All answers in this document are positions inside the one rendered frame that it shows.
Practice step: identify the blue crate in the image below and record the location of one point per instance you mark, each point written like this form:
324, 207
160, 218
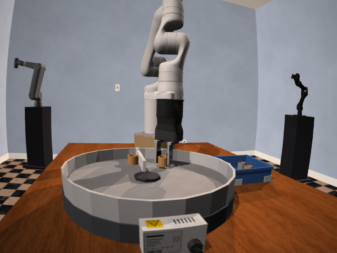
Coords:
261, 171

